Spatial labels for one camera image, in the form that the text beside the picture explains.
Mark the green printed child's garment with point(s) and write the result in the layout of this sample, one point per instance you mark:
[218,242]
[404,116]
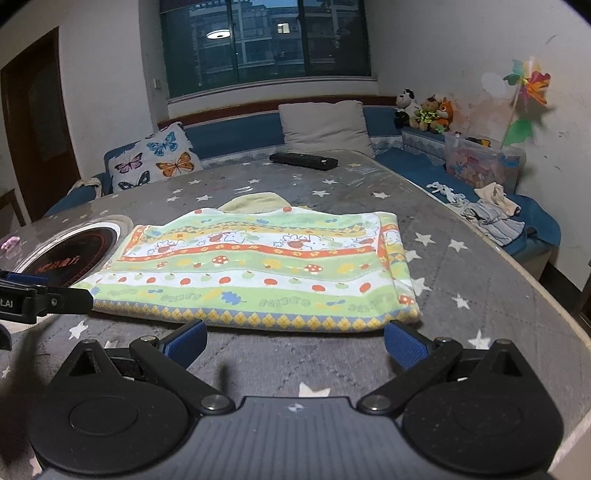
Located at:
[258,272]

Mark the blue sofa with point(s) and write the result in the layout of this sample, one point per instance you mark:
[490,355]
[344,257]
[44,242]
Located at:
[231,136]

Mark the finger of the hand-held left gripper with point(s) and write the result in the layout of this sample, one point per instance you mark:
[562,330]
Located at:
[64,301]
[23,279]

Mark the beige pillow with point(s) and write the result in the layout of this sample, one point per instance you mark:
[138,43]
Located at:
[323,127]

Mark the built-in induction cooker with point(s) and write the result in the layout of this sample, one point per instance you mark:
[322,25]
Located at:
[74,249]

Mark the panda plush toy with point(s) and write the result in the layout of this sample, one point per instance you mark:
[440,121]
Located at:
[406,108]

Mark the window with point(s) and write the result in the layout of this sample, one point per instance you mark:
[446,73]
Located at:
[263,41]

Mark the small wooden side table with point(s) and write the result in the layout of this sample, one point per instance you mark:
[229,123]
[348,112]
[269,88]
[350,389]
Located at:
[9,207]

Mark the beige cloth on sofa arm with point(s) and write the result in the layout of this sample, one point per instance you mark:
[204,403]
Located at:
[87,184]

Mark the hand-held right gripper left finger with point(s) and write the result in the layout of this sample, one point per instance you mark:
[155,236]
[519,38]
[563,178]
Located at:
[188,344]

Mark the dark wooden door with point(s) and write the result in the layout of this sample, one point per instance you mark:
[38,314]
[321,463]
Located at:
[41,129]

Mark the brown bear plush toy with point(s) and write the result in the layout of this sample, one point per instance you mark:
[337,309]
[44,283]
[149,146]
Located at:
[427,115]

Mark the small pink cloth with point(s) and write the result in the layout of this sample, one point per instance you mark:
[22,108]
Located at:
[11,243]

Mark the beige cloth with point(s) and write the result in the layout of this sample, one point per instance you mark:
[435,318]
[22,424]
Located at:
[498,198]

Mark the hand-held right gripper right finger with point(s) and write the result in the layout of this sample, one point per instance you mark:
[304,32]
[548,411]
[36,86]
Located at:
[405,344]

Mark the orange fox plush toy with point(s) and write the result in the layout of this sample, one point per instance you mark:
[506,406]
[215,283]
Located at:
[445,115]

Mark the colourful pinwheel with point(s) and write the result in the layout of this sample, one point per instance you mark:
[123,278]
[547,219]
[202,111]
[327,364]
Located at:
[531,83]

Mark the white plush toy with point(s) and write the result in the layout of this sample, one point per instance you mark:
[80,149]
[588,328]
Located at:
[445,191]

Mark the black remote control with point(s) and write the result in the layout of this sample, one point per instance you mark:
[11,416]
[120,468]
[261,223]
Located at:
[302,160]

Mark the butterfly print pillow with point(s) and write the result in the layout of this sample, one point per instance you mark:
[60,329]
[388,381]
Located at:
[157,157]

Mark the grey striped garment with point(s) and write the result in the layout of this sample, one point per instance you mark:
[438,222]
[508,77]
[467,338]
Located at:
[494,226]

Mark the grey star-print tablecloth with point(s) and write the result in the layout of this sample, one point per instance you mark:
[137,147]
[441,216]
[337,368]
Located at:
[461,277]

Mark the clear plastic toy box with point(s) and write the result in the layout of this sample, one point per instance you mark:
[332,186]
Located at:
[485,164]

